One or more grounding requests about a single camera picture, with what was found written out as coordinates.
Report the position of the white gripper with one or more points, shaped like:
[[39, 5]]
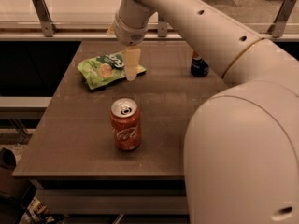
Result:
[[128, 34]]

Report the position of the green rice chip bag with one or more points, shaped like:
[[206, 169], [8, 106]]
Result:
[[102, 70]]

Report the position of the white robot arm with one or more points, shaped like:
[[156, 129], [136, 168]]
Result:
[[241, 148]]

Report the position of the red Coca-Cola can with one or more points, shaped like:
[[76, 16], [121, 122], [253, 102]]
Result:
[[126, 125]]

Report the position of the blue Pepsi can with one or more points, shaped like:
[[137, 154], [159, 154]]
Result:
[[199, 68]]

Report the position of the brown table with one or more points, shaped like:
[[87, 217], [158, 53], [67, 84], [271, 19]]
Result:
[[72, 158]]

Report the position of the dark bin at left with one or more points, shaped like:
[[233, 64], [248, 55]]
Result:
[[11, 188]]

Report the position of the items under table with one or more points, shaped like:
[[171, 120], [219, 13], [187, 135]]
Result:
[[38, 213]]

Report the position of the middle metal railing bracket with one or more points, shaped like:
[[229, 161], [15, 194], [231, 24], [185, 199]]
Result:
[[162, 27]]

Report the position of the metal railing bracket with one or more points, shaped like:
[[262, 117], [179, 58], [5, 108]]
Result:
[[276, 29], [162, 27], [46, 23]]

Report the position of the left metal railing bracket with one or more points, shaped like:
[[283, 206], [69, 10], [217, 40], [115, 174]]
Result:
[[46, 23]]

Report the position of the right metal railing bracket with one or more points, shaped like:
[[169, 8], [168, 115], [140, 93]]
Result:
[[276, 29]]

